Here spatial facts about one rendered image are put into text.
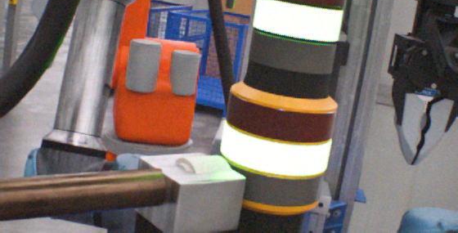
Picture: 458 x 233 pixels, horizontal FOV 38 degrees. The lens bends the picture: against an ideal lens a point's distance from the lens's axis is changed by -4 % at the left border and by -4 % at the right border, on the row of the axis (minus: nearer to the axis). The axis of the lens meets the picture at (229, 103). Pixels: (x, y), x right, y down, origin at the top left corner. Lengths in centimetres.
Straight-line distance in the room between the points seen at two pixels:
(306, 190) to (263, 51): 6
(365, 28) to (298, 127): 97
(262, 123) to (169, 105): 403
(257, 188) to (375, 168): 197
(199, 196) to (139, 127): 406
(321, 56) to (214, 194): 7
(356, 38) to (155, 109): 314
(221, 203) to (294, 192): 3
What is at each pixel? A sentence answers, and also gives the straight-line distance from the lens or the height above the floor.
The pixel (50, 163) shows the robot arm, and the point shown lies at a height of 125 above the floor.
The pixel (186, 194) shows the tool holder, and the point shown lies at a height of 155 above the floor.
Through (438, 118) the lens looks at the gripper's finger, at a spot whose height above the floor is 148.
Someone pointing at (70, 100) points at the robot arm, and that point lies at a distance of 116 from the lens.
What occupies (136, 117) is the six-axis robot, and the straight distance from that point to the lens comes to 428.
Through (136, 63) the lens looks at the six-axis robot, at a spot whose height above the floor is 90.
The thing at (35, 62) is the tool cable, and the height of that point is 159.
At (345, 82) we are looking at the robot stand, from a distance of 123.
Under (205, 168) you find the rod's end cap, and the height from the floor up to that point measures 155.
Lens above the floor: 163
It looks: 12 degrees down
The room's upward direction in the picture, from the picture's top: 9 degrees clockwise
